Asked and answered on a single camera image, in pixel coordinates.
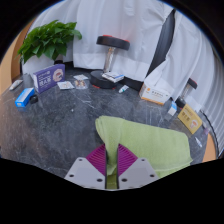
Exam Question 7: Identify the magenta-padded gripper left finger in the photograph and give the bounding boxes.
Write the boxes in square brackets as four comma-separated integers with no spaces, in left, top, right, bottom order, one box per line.
[64,143,107,191]

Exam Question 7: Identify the small white sachet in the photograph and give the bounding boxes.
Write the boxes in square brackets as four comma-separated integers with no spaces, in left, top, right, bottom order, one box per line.
[73,74,90,81]

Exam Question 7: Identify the small white and blue tube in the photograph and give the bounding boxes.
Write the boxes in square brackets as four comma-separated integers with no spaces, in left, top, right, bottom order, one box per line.
[194,136,204,149]

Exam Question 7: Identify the green potted plant white pot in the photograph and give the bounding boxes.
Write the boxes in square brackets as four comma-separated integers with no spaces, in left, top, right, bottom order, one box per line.
[17,19,84,85]

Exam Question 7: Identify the white and orange box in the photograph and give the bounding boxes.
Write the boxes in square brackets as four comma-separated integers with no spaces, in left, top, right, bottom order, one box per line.
[138,79,175,106]

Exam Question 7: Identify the small black object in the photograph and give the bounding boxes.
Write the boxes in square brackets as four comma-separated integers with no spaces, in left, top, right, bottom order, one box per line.
[29,94,39,105]

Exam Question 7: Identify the green towel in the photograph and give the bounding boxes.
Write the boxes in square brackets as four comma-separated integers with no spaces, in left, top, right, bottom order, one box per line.
[94,115,194,190]

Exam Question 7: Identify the white curtain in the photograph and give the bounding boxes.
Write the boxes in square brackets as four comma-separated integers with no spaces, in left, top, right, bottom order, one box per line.
[146,9,224,141]
[28,0,174,83]

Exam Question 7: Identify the white and blue flat box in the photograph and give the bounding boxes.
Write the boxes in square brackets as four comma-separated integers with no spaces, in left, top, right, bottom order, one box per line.
[101,71,125,84]

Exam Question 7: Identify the flat white packet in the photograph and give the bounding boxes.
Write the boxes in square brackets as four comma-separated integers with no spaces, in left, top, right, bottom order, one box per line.
[8,79,24,92]

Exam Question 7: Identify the clear sachet with brown contents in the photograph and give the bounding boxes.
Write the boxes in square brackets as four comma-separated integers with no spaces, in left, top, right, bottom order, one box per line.
[73,79,89,90]

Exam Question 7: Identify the yellow cardboard box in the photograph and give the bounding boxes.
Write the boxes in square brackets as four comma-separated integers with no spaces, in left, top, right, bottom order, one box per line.
[176,103,204,135]

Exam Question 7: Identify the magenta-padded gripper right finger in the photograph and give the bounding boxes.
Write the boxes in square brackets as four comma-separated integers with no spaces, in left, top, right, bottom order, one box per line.
[116,143,160,191]

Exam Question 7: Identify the small white and blue carton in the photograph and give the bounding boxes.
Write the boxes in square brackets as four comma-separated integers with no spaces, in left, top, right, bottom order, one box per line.
[165,101,179,118]

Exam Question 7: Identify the purple cardboard box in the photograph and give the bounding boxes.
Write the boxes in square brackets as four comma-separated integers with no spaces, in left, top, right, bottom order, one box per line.
[32,63,66,95]

